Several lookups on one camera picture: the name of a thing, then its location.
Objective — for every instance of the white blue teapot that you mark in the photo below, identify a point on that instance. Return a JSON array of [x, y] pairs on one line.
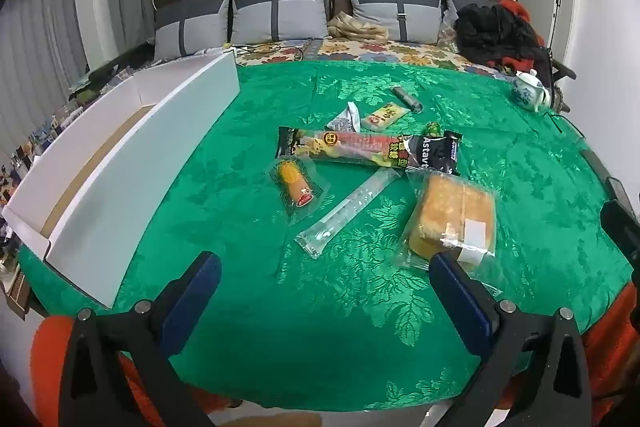
[[527, 94]]

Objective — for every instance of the green patterned tablecloth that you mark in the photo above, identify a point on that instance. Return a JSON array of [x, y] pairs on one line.
[[300, 332]]

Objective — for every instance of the clear long tube packet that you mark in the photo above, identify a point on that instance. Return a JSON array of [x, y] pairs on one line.
[[345, 212]]

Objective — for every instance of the white cardboard box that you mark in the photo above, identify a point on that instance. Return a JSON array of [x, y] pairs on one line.
[[150, 142]]

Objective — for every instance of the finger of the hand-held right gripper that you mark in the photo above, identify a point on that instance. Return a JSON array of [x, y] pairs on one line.
[[620, 194], [622, 229]]

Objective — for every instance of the floral sofa cover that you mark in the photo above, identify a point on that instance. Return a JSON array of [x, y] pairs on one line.
[[350, 49]]

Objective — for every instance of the bread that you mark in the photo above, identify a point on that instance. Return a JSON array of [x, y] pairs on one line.
[[450, 212]]

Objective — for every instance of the red garment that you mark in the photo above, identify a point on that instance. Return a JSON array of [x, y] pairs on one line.
[[520, 9]]

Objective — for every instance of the grey triangular snack packet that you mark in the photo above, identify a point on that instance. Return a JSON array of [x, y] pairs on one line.
[[345, 122]]

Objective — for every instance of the green sausage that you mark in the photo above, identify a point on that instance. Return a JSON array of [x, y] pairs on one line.
[[433, 129]]

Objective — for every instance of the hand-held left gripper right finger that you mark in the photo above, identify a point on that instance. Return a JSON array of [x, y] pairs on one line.
[[457, 294]]

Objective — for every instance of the yellow corn sausage packet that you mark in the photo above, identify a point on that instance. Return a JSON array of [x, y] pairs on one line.
[[295, 182]]

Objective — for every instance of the yellow cracker packet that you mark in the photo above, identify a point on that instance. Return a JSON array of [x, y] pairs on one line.
[[382, 117]]

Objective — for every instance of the dark wooden chair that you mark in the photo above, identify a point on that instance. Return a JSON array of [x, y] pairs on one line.
[[560, 72]]

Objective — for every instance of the black jacket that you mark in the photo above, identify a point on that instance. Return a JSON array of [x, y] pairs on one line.
[[495, 32]]

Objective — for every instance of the black wafer packet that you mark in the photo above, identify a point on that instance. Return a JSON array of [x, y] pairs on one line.
[[435, 154]]

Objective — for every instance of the long red black sausage packet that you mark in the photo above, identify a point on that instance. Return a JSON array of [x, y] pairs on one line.
[[350, 147]]

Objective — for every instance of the beige folded cloth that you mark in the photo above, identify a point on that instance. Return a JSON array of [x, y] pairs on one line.
[[355, 27]]

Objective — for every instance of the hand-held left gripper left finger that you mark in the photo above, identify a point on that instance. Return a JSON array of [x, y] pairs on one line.
[[192, 294]]

